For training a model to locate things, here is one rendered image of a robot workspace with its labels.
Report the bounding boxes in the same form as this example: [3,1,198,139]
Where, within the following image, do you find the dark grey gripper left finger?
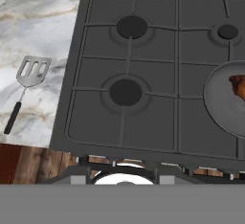
[41,166,95,185]

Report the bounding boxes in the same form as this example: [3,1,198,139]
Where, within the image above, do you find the metal spatula with black handle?
[3,55,53,136]

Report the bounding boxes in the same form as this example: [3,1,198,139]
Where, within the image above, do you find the dark grey gas hob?
[49,0,245,173]

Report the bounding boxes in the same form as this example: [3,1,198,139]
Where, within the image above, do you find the grey frying pan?
[203,59,245,140]

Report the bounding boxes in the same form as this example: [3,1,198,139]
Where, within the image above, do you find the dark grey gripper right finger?
[153,166,222,185]

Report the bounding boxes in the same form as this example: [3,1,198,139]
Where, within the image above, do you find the brown cooked chicken piece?
[228,74,245,103]

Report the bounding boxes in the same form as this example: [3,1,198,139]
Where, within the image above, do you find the white round disc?
[93,162,155,185]

